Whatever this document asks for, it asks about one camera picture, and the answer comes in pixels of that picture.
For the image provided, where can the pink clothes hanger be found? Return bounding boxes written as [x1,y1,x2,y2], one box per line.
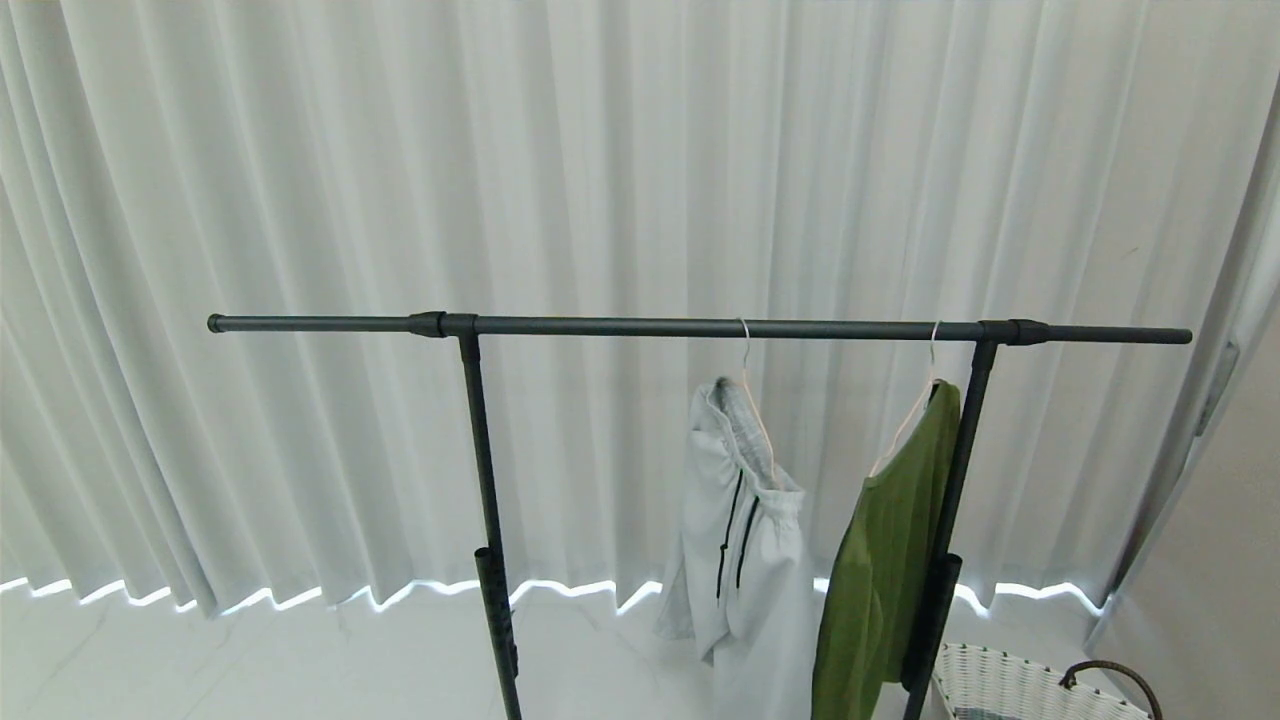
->
[868,320,946,479]
[735,318,776,479]

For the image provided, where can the pale grey shorts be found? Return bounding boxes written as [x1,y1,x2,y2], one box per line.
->
[655,377,826,720]

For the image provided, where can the green long-sleeved shirt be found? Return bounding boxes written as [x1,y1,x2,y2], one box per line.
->
[810,378,963,720]

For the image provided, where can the black clothes rack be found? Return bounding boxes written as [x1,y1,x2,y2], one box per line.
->
[205,312,1194,720]

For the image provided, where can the white laundry basket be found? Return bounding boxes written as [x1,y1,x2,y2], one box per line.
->
[930,643,1166,720]

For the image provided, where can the white curtain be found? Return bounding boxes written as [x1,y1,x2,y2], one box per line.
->
[0,0,1280,616]

